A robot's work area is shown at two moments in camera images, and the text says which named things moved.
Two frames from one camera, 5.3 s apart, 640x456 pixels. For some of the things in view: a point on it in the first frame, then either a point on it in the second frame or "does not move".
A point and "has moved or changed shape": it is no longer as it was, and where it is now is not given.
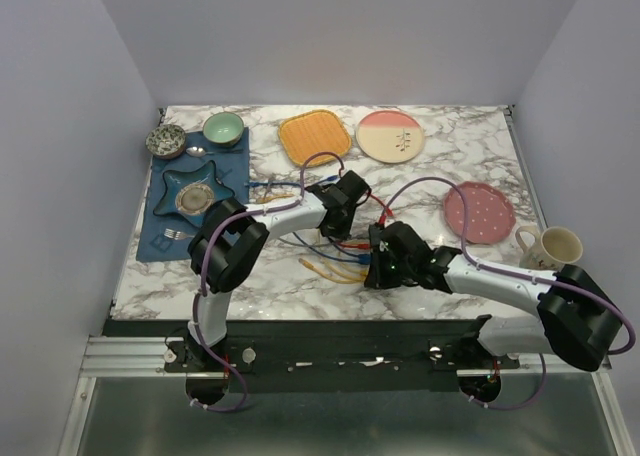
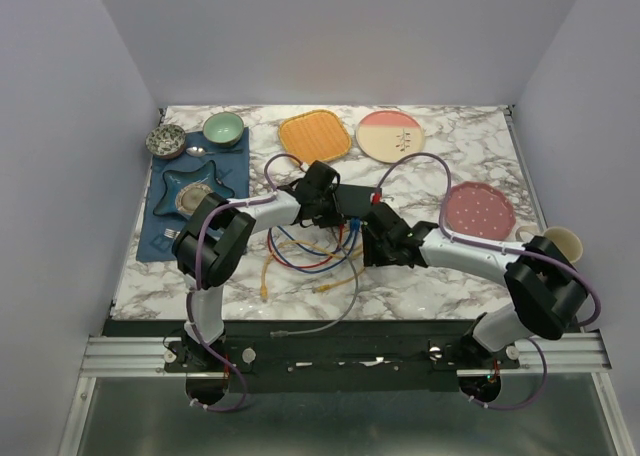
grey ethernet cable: x=336 y=242 has moved or changed shape
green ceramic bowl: x=224 y=127 does not move
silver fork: x=173 y=234 does not move
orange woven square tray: x=312 y=132 does not move
